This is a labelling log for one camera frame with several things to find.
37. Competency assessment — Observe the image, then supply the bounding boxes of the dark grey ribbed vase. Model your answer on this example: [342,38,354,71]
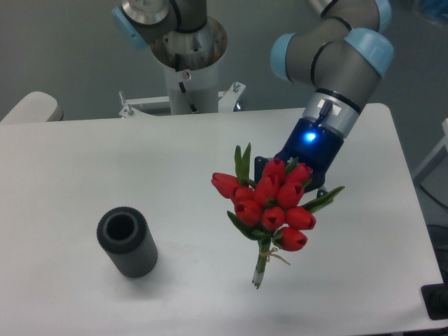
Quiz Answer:
[97,206,158,278]

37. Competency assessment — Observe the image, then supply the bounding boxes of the second grey robot arm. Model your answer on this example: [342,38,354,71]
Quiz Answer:
[112,0,207,49]

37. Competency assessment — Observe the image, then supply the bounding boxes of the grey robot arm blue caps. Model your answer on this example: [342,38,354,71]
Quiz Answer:
[270,1,394,191]

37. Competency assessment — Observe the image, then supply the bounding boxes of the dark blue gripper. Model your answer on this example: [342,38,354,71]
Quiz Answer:
[254,118,344,199]

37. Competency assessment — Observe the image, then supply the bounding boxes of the black device at table edge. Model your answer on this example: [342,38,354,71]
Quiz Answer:
[421,283,447,321]

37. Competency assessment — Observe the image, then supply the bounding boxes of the red tulip bouquet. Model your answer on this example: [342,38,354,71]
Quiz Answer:
[211,146,343,288]

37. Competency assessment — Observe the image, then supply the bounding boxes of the white metal base frame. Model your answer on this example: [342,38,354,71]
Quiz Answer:
[119,81,246,118]

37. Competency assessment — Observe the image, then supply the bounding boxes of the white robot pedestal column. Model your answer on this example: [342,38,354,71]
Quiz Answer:
[149,15,229,115]

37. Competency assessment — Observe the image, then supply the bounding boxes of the beige chair backrest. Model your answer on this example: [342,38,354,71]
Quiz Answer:
[1,91,64,125]

